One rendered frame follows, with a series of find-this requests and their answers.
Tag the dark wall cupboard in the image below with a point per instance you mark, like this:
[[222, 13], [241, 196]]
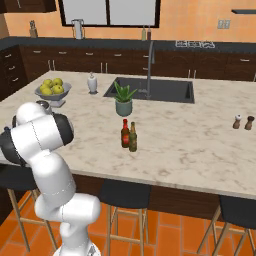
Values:
[[28, 5]]

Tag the window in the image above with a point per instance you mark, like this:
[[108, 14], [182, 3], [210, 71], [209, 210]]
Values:
[[109, 12]]

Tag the white-topped salt shaker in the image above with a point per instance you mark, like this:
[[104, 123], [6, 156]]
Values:
[[237, 122]]

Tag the dark sink basin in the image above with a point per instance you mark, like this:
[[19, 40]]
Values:
[[156, 90]]

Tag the hob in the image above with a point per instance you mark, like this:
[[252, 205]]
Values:
[[195, 43]]

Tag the grey tap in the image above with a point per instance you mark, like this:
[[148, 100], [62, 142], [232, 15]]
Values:
[[150, 66]]

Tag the yellow-green apple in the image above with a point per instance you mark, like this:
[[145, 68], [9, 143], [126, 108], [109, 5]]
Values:
[[48, 82], [46, 90], [57, 82], [57, 89]]

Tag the wall socket plate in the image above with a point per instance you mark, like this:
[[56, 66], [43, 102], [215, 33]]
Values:
[[223, 24]]

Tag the red-capped brown glass bottle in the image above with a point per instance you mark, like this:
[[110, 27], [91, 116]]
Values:
[[125, 134]]

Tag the potted green plant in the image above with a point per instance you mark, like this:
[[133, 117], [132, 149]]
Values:
[[123, 98]]

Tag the green bottle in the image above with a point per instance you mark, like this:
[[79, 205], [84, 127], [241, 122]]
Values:
[[144, 34]]

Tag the dark bottle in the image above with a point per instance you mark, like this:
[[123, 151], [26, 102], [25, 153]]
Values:
[[149, 34]]

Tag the dark wooden cupboard run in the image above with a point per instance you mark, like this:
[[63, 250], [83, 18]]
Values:
[[133, 61]]

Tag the black bar stool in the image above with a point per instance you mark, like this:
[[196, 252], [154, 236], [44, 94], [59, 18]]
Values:
[[20, 200], [125, 210], [233, 223]]

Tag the silver kettle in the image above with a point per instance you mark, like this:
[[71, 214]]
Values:
[[77, 29]]

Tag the white soap dispenser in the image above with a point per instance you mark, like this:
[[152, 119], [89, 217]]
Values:
[[92, 83]]

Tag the knife block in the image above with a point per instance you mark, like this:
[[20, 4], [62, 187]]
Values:
[[33, 30]]

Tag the dark wall shelf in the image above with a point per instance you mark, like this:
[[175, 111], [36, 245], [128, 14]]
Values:
[[244, 11]]

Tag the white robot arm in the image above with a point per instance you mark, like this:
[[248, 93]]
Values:
[[50, 173]]

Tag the green-brown glass bottle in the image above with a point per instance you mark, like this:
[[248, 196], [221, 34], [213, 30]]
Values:
[[133, 139]]

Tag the grey fruit bowl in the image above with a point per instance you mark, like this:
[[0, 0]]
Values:
[[53, 95]]

